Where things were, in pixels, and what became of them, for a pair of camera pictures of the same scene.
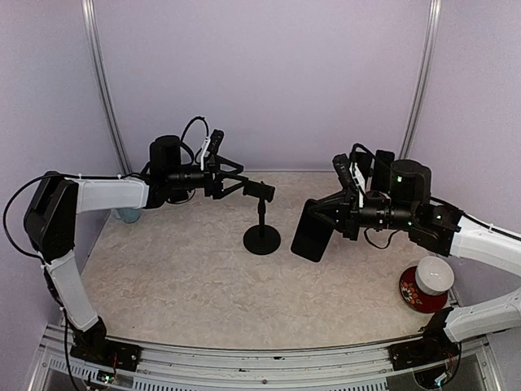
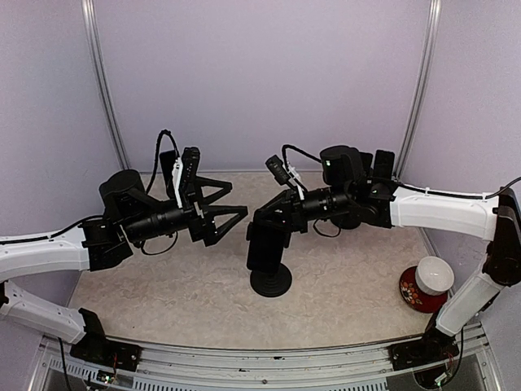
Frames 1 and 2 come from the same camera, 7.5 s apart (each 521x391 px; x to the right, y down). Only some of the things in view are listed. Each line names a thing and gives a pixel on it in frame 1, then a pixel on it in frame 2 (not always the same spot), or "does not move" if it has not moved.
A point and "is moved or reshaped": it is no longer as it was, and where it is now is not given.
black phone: (364, 161) does not move
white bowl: (434, 275) does not move
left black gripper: (214, 186) → (203, 228)
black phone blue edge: (383, 160) does not move
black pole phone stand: (261, 239) is moved or reshaped
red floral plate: (415, 298) does not move
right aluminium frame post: (412, 125) does not move
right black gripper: (347, 219) → (290, 203)
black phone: (313, 233) → (265, 247)
